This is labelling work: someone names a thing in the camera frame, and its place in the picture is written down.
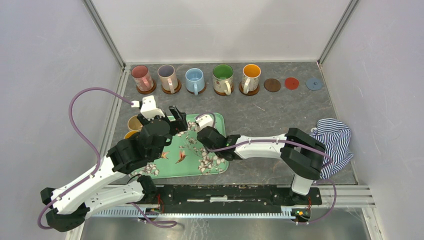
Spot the blue round coaster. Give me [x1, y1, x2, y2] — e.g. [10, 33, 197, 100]
[305, 77, 323, 91]

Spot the blue orange-interior mug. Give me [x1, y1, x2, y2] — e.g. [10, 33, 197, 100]
[124, 130, 139, 139]

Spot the green floral tray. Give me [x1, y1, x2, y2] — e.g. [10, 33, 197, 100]
[129, 113, 229, 179]

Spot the beige mug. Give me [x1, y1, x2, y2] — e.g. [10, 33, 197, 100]
[127, 115, 143, 132]

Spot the blue striped cloth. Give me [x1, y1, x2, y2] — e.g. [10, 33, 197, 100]
[309, 118, 354, 179]

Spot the purple interior mug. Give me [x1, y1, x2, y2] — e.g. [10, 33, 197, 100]
[157, 64, 178, 93]

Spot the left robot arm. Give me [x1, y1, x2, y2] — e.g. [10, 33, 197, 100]
[37, 106, 188, 232]

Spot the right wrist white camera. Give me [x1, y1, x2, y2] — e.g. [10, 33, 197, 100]
[195, 113, 216, 132]

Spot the green interior floral mug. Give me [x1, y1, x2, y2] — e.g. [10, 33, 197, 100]
[212, 64, 234, 94]

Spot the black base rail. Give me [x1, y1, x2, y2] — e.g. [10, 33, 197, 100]
[142, 183, 323, 215]

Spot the dark wooden coaster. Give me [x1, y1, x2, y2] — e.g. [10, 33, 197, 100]
[263, 78, 281, 93]

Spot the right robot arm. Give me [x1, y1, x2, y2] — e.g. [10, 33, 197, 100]
[197, 126, 330, 204]

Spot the light blue mug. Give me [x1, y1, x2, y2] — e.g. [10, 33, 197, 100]
[185, 68, 206, 94]

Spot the pink mug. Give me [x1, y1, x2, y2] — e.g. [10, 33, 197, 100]
[130, 65, 155, 91]

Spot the orange interior mug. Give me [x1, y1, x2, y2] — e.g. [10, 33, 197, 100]
[241, 64, 261, 94]

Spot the red round coaster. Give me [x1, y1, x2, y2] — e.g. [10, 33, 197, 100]
[284, 77, 300, 91]

